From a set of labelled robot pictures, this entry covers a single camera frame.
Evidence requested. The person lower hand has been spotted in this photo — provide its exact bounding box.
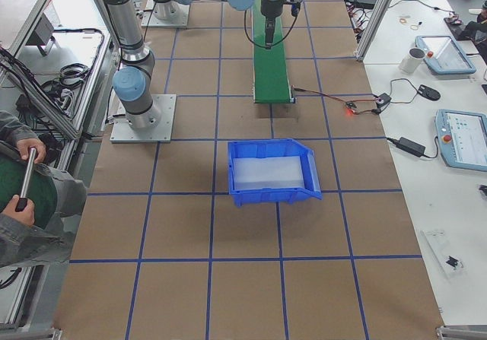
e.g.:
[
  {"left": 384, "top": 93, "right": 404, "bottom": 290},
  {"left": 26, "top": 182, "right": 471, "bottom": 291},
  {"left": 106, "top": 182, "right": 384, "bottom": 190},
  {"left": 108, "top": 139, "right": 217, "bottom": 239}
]
[{"left": 0, "top": 194, "right": 37, "bottom": 227}]

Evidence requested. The aluminium frame post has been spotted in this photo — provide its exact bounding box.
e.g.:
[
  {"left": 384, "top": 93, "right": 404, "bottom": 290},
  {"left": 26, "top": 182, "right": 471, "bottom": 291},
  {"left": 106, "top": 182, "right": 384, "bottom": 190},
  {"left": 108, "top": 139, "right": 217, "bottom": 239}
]
[{"left": 355, "top": 0, "right": 392, "bottom": 62}]

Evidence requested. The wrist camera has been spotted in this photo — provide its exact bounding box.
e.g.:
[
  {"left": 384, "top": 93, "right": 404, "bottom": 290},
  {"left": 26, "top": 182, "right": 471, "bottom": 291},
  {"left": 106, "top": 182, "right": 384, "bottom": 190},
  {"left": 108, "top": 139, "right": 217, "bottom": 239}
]
[{"left": 285, "top": 0, "right": 303, "bottom": 17}]

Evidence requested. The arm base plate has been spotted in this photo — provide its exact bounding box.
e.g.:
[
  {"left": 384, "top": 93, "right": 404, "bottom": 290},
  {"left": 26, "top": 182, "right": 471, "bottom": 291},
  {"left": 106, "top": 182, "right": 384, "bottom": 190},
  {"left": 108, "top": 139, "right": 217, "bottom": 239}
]
[
  {"left": 110, "top": 94, "right": 177, "bottom": 143},
  {"left": 142, "top": 0, "right": 190, "bottom": 28}
]

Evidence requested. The small controller board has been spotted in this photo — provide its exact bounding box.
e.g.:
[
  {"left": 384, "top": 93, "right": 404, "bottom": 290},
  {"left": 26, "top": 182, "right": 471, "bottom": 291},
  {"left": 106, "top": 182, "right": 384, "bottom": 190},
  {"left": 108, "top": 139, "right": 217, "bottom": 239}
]
[{"left": 375, "top": 93, "right": 391, "bottom": 109}]

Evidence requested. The blue plastic bin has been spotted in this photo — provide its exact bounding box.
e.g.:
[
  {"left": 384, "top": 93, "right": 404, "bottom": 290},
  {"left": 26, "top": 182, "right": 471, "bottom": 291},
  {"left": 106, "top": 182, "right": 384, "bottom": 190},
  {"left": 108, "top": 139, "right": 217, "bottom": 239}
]
[{"left": 228, "top": 138, "right": 323, "bottom": 207}]

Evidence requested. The person upper hand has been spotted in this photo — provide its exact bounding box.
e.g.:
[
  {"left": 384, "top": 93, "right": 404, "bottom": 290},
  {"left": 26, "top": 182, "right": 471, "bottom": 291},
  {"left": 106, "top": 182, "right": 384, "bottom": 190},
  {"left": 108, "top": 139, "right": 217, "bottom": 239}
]
[{"left": 16, "top": 138, "right": 46, "bottom": 164}]

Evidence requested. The upper teach pendant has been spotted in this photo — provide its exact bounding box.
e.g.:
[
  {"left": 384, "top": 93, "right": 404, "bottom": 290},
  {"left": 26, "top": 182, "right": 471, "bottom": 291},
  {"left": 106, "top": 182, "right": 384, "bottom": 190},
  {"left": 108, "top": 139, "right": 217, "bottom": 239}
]
[{"left": 415, "top": 35, "right": 476, "bottom": 75}]

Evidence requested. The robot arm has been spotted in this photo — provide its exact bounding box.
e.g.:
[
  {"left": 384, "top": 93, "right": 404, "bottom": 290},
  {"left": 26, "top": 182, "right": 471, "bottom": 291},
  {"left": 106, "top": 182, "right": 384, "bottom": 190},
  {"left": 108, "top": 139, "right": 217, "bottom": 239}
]
[{"left": 102, "top": 0, "right": 255, "bottom": 129}]

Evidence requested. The metal rod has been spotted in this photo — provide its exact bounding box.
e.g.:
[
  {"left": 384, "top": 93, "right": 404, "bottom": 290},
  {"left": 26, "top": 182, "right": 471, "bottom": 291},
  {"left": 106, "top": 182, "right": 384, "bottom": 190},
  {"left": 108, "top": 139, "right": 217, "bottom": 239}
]
[{"left": 15, "top": 148, "right": 37, "bottom": 212}]

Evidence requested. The lower teach pendant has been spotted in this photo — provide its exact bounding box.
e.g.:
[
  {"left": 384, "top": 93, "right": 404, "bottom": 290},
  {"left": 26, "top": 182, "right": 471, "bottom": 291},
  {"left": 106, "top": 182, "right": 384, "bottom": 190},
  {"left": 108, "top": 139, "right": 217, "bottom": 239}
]
[{"left": 434, "top": 109, "right": 486, "bottom": 172}]

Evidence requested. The green conveyor belt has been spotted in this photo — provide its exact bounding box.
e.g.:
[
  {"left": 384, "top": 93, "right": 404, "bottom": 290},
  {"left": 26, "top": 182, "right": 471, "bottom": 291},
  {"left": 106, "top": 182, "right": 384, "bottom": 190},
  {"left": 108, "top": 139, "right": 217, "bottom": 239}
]
[{"left": 252, "top": 0, "right": 295, "bottom": 104}]

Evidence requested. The red black power cable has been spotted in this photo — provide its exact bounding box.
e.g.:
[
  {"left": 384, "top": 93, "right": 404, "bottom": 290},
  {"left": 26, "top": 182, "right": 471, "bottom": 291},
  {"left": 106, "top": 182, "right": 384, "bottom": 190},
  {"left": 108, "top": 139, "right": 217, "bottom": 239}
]
[{"left": 293, "top": 86, "right": 381, "bottom": 116}]

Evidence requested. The white mug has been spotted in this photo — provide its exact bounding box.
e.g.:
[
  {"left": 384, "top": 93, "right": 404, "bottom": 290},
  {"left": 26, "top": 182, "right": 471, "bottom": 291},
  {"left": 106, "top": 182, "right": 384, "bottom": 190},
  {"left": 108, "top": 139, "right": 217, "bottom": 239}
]
[{"left": 399, "top": 47, "right": 425, "bottom": 74}]

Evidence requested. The teach pendant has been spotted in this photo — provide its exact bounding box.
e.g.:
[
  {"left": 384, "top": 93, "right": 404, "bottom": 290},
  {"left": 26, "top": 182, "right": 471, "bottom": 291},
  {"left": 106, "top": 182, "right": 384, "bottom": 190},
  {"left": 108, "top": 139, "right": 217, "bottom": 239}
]
[
  {"left": 434, "top": 109, "right": 486, "bottom": 172},
  {"left": 415, "top": 35, "right": 476, "bottom": 75}
]

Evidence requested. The black power adapter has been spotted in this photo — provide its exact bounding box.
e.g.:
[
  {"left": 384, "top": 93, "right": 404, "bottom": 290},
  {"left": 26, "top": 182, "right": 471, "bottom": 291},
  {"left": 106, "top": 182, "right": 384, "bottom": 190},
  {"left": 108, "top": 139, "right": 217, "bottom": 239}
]
[{"left": 396, "top": 137, "right": 425, "bottom": 157}]

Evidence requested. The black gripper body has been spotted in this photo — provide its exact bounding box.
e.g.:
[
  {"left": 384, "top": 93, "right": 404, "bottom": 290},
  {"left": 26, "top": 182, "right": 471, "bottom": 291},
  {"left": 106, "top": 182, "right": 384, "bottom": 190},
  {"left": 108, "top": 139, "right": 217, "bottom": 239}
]
[{"left": 260, "top": 0, "right": 284, "bottom": 22}]

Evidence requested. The clear plastic plate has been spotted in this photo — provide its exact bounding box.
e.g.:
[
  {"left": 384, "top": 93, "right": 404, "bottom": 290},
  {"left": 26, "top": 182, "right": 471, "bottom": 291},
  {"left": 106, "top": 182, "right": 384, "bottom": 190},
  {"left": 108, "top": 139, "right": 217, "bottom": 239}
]
[{"left": 420, "top": 229, "right": 465, "bottom": 280}]

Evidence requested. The black computer mouse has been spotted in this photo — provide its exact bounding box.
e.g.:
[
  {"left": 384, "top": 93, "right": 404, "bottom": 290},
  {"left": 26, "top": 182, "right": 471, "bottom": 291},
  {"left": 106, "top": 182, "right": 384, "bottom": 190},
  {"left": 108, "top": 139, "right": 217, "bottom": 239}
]
[{"left": 418, "top": 84, "right": 441, "bottom": 101}]

